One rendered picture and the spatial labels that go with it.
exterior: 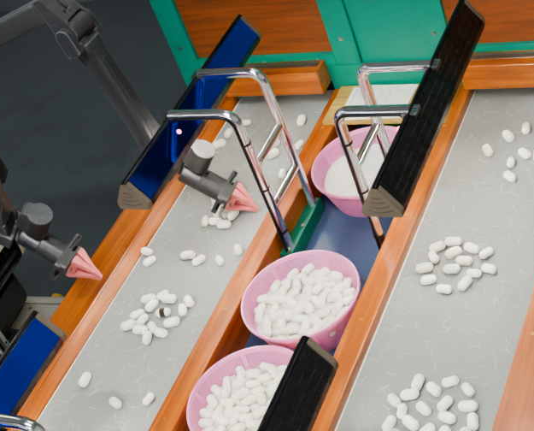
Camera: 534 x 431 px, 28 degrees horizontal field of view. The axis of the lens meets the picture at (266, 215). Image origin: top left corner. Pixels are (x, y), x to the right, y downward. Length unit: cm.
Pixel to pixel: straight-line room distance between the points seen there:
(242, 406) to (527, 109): 102
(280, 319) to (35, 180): 244
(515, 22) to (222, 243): 86
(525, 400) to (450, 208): 60
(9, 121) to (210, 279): 275
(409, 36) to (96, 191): 195
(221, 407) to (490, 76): 103
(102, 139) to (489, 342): 280
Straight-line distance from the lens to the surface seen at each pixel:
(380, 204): 196
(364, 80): 228
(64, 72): 528
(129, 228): 270
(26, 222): 240
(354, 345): 216
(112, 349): 244
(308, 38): 283
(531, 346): 207
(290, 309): 233
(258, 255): 244
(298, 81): 283
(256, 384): 221
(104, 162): 448
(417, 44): 273
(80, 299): 257
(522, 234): 232
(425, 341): 215
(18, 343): 199
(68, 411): 237
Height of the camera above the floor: 230
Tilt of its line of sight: 37 degrees down
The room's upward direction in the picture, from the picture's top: 23 degrees counter-clockwise
